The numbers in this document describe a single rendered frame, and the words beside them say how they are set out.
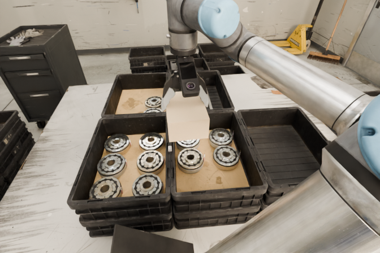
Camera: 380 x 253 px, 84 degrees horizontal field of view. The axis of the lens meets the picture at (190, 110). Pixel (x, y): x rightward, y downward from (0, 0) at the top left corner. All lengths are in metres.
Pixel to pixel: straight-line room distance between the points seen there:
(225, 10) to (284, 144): 0.72
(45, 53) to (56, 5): 2.13
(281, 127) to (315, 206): 0.85
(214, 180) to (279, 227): 0.56
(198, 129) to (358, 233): 0.45
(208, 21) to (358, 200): 0.35
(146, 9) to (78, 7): 1.06
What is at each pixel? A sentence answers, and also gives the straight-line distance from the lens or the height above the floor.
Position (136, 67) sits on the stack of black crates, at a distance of 2.42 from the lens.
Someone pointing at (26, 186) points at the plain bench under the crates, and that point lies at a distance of 1.19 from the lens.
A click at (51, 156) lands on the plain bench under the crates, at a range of 1.26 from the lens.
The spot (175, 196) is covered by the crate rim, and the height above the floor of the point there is 0.93.
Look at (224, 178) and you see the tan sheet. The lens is 0.83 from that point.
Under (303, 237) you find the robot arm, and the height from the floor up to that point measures 1.27.
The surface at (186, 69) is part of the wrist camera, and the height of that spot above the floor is 1.26.
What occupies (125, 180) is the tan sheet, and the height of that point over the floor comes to 0.83.
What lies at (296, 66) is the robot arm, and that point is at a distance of 0.45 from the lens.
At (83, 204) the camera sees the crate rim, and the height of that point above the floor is 0.93.
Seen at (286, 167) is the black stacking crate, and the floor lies 0.83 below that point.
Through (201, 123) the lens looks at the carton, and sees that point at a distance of 0.61.
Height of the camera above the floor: 1.51
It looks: 37 degrees down
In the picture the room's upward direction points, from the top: straight up
